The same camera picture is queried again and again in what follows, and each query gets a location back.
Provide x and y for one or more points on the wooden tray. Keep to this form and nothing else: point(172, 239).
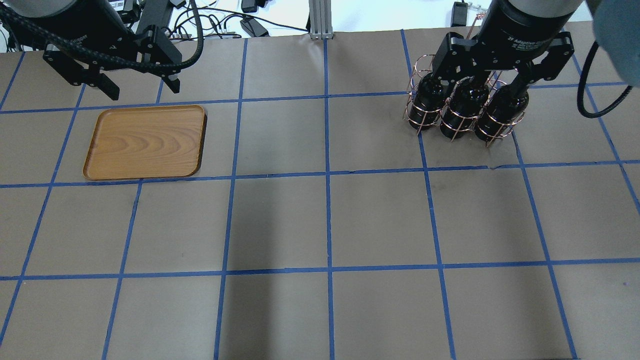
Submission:
point(165, 141)

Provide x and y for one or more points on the copper wire bottle basket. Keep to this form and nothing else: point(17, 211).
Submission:
point(477, 84)

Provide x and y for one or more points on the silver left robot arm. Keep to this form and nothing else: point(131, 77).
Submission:
point(14, 22)

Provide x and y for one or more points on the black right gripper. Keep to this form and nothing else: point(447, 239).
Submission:
point(516, 31)

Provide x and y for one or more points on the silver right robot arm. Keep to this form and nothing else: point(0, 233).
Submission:
point(616, 30)

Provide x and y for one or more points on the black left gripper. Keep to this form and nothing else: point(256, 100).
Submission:
point(101, 31)

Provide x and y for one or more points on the aluminium frame post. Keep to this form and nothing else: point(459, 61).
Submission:
point(320, 20)

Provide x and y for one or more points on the dark wine bottle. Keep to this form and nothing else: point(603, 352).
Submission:
point(464, 107)
point(505, 109)
point(429, 99)

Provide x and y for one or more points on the black power adapter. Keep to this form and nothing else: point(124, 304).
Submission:
point(459, 14)

